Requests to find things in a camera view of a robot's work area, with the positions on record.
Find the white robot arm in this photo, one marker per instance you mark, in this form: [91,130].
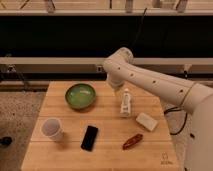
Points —
[195,98]

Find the black object on floor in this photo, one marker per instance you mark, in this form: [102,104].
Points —
[5,141]

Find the brown wrapped snack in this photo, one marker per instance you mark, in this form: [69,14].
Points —
[132,141]

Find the white paper cup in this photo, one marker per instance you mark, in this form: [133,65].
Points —
[51,128]

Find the black smartphone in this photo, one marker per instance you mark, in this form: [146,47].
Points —
[89,138]

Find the translucent cylindrical end effector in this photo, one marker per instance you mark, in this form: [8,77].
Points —
[116,84]

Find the green ceramic bowl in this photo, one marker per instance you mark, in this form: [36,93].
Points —
[80,96]

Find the white soap bar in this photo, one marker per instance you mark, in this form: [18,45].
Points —
[147,121]

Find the white plastic bottle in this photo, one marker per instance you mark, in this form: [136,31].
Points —
[125,108]

